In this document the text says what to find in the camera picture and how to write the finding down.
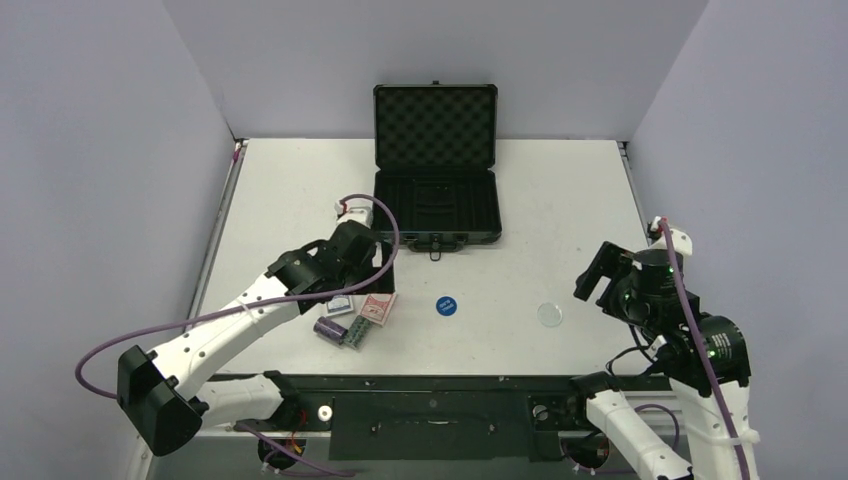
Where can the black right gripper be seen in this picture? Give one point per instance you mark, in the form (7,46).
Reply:
(603,268)

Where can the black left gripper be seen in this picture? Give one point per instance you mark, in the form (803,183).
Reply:
(385,253)

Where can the red playing card deck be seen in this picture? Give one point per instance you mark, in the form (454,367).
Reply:
(377,307)

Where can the blue playing card deck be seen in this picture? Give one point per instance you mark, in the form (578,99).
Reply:
(339,305)

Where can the green blue poker chip stack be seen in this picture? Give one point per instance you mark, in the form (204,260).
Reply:
(357,332)

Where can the black foam-lined carry case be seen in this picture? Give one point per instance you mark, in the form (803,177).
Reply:
(435,152)

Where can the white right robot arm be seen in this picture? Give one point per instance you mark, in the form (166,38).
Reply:
(704,357)

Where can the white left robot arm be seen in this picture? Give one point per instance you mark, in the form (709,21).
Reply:
(165,393)

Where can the blue round dealer button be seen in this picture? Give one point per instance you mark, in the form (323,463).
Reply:
(446,306)

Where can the purple poker chip stack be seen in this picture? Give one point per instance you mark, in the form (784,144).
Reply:
(329,330)

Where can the clear round plastic disc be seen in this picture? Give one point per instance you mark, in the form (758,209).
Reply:
(549,314)

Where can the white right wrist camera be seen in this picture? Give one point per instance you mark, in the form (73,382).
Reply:
(663,235)

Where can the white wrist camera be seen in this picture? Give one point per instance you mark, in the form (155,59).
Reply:
(359,214)
(663,235)

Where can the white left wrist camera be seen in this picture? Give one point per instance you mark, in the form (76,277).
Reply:
(359,214)

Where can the black robot base mount plate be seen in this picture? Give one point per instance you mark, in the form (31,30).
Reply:
(389,417)

